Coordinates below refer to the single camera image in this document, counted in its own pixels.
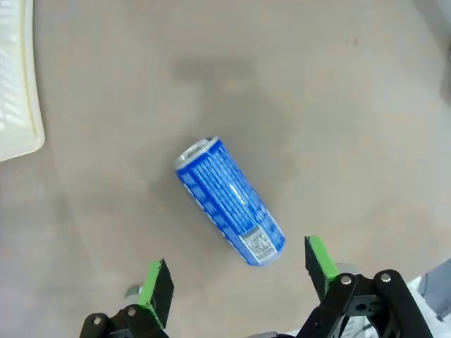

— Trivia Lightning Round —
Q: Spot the blue white drink can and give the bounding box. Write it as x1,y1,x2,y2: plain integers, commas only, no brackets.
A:
173,136,287,268

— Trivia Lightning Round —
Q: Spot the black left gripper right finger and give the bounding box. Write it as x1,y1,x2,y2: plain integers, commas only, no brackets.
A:
297,234,434,338

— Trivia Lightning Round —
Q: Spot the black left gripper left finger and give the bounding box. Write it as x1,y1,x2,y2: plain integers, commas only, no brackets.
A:
79,258,175,338

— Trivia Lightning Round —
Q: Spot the cream basket with brown handles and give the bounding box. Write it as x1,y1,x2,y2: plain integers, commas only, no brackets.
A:
0,0,46,163

